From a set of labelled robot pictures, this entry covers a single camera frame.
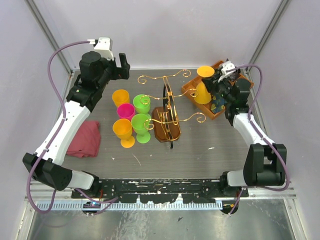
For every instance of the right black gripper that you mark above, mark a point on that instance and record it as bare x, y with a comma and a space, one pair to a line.
211, 85

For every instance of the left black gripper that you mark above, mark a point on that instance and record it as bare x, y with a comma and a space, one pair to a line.
123, 72

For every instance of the orange wine glass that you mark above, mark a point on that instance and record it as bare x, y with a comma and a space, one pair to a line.
203, 97
123, 129
120, 96

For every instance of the green wine glass back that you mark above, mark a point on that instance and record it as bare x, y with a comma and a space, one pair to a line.
142, 104

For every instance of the green wine glass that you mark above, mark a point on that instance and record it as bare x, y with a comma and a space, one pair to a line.
138, 123
142, 104

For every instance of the gold wire glass rack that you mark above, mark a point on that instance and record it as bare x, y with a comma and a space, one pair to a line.
168, 117

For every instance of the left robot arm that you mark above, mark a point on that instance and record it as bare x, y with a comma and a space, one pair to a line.
45, 164

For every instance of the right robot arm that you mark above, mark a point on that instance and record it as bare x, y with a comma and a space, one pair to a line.
265, 164

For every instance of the pink wine glass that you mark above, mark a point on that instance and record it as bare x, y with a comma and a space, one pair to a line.
126, 111

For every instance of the orange wine glass front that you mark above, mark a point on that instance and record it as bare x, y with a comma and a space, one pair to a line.
123, 129

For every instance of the green wine glass front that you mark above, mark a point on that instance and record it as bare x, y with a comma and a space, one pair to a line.
138, 123

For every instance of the blue floral pouch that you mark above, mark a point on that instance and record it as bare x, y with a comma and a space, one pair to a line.
217, 104

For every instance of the black folded item in tray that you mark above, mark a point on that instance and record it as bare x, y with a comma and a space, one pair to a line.
230, 73

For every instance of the red folded cloth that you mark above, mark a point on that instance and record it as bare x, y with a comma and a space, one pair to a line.
87, 140

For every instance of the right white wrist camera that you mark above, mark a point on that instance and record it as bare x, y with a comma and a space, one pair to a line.
221, 72

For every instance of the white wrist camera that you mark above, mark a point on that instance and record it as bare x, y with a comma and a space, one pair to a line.
221, 72
103, 46

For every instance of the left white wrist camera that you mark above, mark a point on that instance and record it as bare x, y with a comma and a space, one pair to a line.
103, 46

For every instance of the black mounting base plate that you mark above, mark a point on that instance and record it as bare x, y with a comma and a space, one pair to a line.
160, 191

